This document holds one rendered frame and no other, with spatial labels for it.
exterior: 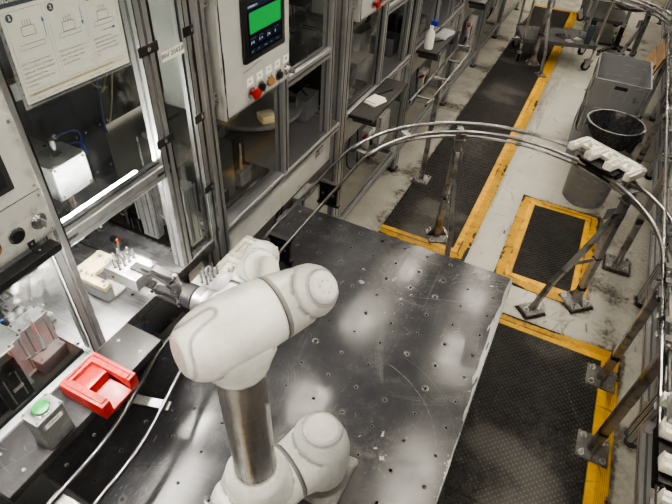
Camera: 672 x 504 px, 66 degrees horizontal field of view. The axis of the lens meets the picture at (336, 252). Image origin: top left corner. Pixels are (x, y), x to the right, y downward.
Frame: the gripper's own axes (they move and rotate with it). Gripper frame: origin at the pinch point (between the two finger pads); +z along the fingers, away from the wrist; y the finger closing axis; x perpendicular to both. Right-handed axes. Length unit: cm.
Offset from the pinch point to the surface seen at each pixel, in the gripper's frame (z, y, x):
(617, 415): -164, -70, -77
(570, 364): -150, -101, -124
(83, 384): -6.9, -8.9, 34.3
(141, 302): 2.8, -13.1, 1.1
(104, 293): 12.4, -9.0, 6.1
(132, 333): -3.4, -13.0, 12.4
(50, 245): -2.0, 32.7, 25.1
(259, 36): -3, 53, -68
